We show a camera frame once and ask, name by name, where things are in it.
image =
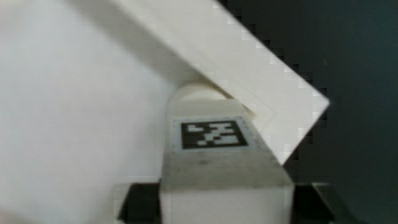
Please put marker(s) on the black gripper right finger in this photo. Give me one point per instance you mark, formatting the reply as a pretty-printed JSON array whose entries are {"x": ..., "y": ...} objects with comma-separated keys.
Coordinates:
[{"x": 318, "y": 205}]

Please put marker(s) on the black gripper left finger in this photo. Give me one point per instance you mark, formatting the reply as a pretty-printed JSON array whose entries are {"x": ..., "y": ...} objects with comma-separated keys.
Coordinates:
[{"x": 140, "y": 205}]

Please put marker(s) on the white leg with tag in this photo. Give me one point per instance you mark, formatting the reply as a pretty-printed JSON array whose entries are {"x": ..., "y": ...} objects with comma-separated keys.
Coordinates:
[{"x": 224, "y": 184}]

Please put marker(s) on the white square tabletop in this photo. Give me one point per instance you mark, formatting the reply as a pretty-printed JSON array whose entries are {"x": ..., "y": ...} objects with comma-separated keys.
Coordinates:
[{"x": 98, "y": 57}]

